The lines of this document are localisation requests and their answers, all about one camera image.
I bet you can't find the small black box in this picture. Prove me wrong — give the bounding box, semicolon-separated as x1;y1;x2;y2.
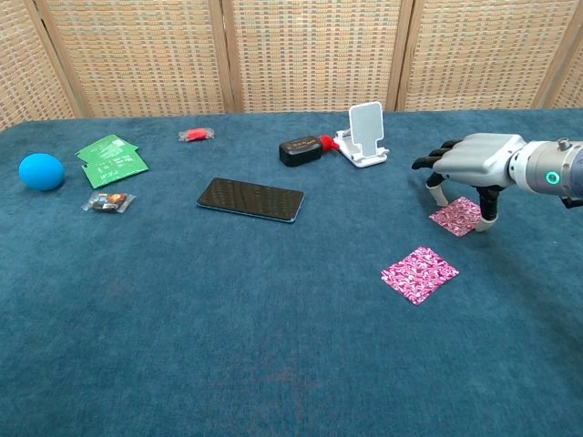
278;136;322;168

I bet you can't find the pink patterned card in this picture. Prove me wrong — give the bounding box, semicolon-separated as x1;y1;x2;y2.
380;246;460;307
428;196;484;238

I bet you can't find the white folding phone stand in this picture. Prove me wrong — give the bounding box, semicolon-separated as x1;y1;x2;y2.
333;101;391;169

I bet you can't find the woven bamboo screen panel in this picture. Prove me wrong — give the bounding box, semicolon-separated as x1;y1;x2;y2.
386;0;583;112
0;0;88;132
532;8;583;109
25;0;243;118
221;0;414;114

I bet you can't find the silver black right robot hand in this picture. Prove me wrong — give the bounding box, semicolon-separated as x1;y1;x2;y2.
411;132;528;233

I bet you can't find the black smartphone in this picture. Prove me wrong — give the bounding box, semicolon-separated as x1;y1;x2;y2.
196;177;305;225

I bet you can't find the red wrapped candy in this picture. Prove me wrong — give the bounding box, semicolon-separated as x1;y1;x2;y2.
178;127;216;143

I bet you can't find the blue ball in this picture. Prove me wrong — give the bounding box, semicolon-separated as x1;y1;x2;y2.
17;152;66;192

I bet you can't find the blue felt table cover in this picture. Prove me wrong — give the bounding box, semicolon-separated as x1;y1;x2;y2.
0;107;583;437

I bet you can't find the green sachet packet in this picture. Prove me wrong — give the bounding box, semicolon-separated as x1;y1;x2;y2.
81;148;150;189
75;134;140;166

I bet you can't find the clear wrapped snack packet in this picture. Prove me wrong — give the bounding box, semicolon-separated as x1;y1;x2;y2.
81;190;137;214

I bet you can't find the pink patterned card front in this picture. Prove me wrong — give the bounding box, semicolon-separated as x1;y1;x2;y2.
380;246;460;307

